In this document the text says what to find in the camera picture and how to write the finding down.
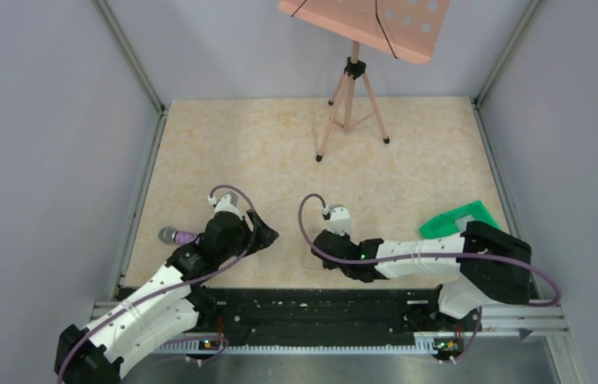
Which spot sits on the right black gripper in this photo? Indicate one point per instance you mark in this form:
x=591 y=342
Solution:
x=329 y=266

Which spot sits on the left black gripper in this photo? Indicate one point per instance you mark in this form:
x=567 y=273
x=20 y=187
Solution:
x=262 y=237

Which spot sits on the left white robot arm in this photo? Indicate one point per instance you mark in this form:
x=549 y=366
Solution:
x=172 y=302

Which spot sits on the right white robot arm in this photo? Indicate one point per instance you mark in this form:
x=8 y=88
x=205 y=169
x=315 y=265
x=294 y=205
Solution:
x=487 y=264

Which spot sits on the card in green bin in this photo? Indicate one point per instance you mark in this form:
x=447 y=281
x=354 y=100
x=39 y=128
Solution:
x=462 y=222

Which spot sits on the purple glitter microphone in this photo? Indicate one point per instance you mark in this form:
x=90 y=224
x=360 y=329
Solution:
x=171 y=235

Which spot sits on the green plastic bin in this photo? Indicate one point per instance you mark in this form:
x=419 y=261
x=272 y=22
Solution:
x=443 y=225

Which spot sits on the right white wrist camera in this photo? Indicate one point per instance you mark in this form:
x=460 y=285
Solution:
x=338 y=219

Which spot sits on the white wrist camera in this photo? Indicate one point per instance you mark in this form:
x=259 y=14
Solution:
x=338 y=219
x=226 y=203

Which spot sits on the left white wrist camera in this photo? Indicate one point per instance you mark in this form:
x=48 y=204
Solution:
x=226 y=203

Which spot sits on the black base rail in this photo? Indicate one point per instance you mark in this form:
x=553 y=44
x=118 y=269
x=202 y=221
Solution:
x=345 y=319

